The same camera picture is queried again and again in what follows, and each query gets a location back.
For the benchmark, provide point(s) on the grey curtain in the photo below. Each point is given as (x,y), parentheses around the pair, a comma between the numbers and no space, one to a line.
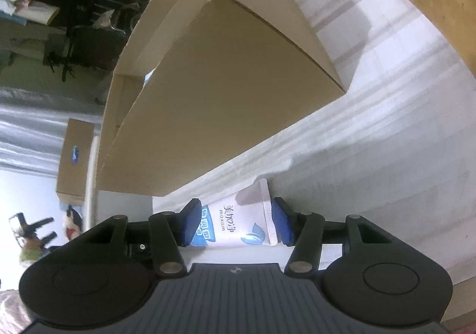
(44,129)

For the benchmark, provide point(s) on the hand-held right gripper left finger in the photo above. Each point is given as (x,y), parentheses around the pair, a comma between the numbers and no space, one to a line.
(191,223)

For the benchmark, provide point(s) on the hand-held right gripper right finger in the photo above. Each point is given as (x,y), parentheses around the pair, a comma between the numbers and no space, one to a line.
(282,224)

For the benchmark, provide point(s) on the small cardboard box blue sticker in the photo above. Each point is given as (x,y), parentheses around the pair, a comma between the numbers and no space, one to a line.
(74,163)

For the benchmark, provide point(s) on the green toy figure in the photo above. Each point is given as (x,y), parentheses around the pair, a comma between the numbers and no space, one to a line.
(31,241)

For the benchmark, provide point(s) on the large cardboard box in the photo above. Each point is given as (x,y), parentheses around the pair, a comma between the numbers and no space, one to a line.
(223,88)

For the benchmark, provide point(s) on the white squeeze tube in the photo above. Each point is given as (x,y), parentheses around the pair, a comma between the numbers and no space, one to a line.
(238,218)

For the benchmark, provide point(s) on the cartoon doll figure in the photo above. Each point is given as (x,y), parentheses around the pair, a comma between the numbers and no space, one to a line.
(72,224)

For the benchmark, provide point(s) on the wheelchair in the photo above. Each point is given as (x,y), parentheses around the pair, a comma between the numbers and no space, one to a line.
(93,44)

